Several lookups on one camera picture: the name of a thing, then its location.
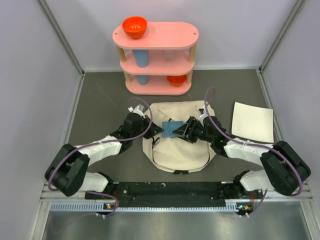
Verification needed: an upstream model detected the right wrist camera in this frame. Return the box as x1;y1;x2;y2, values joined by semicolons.
198;108;208;122

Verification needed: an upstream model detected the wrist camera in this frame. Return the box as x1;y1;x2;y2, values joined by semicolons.
198;108;208;122
128;104;144;117

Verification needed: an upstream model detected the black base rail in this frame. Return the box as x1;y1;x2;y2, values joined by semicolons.
84;181;237;202

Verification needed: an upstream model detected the orange bowl bottom shelf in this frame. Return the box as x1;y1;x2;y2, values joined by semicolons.
166;74;187;86

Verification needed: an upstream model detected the clear glass cup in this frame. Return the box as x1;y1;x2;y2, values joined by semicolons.
162;50;176;61

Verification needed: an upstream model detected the orange bowl on shelf top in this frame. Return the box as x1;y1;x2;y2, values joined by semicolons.
122;16;148;39

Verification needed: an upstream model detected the blue cup bottom shelf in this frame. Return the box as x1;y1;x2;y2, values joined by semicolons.
135;75;149;86

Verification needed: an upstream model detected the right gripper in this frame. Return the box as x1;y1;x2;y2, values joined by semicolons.
172;116;214;143

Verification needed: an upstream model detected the pink three-tier shelf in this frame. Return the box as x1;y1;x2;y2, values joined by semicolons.
112;21;199;96

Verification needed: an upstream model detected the blue cup shelf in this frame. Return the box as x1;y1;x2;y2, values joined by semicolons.
132;49;149;68
135;75;149;86

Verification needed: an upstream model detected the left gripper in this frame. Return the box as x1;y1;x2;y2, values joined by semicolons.
131;115;164;140

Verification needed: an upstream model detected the white square board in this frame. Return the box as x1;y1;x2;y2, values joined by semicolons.
231;102;274;143

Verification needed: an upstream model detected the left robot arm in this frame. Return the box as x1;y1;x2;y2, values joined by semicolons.
44;112;164;199

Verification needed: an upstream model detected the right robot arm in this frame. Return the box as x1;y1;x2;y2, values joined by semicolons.
172;116;311;198

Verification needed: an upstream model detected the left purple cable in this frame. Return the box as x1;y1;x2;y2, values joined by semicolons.
47;97;153;218

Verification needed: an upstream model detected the small teal notebook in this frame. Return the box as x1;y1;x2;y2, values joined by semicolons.
162;120;184;138

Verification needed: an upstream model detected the cream canvas backpack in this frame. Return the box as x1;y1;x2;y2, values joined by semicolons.
142;100;216;173

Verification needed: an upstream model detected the blue cup middle shelf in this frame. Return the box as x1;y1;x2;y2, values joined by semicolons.
132;49;149;68

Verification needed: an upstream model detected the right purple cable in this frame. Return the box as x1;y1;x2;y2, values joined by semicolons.
204;86;305;218

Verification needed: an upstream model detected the purple cable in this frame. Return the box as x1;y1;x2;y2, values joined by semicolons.
204;86;305;218
47;97;153;218

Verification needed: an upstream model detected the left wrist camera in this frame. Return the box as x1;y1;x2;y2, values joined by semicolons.
128;104;144;117

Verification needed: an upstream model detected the grey cable duct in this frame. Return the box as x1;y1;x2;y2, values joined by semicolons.
49;200;244;213

